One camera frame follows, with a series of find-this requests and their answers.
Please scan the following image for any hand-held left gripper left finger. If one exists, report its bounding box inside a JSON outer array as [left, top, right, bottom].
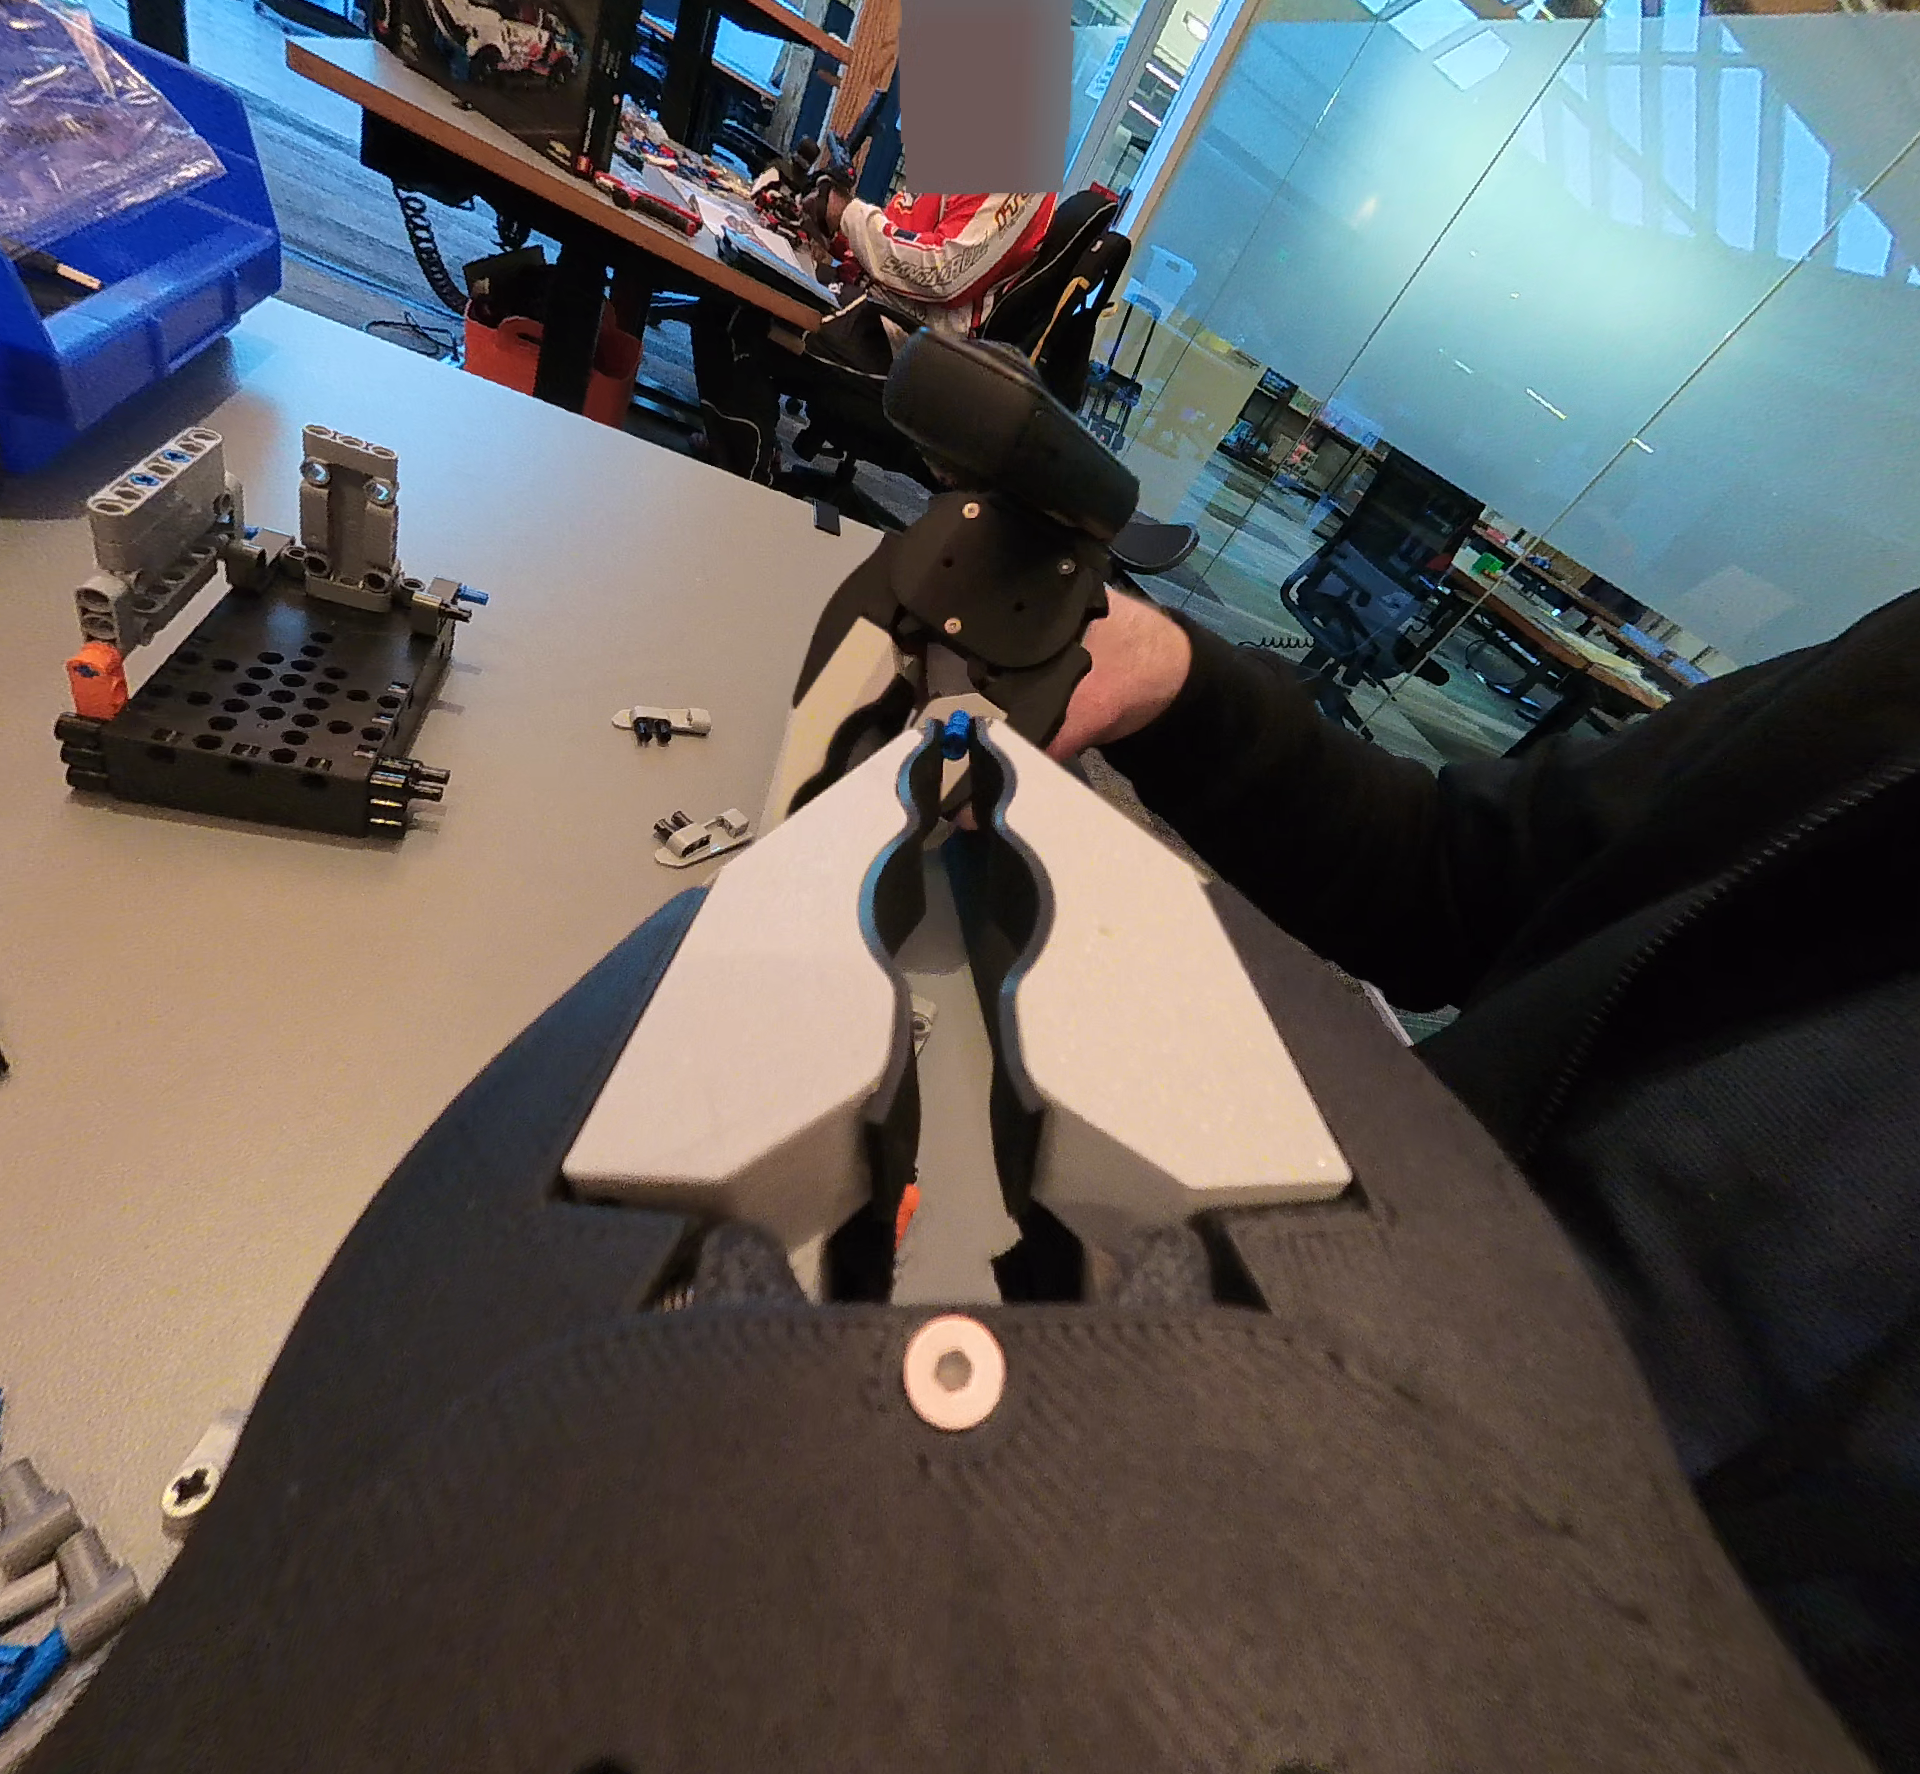
[[563, 744, 957, 1296]]

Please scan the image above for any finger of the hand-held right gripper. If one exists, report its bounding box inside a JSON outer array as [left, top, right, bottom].
[[768, 599, 921, 828]]

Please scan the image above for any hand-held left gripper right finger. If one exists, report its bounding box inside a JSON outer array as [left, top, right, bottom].
[[973, 738, 1352, 1296]]

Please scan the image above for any pile of plastic building pieces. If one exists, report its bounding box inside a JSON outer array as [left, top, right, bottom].
[[0, 1392, 253, 1700]]

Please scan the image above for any person's right forearm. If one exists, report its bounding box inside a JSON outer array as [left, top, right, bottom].
[[1116, 605, 1920, 1011]]

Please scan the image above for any person's right hand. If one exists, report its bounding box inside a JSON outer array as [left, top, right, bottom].
[[1052, 590, 1202, 774]]

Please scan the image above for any black office chair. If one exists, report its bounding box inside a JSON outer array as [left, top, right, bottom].
[[1276, 440, 1491, 741]]

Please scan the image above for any small black machine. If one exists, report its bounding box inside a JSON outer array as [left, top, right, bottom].
[[56, 425, 491, 847]]

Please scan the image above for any wooden table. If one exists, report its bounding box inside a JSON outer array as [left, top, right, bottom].
[[286, 35, 849, 421]]

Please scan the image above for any blue storage bin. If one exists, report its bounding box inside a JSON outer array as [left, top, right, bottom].
[[0, 21, 286, 477]]

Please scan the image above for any clear plastic parts bag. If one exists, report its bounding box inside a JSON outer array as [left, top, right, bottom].
[[0, 0, 229, 262]]

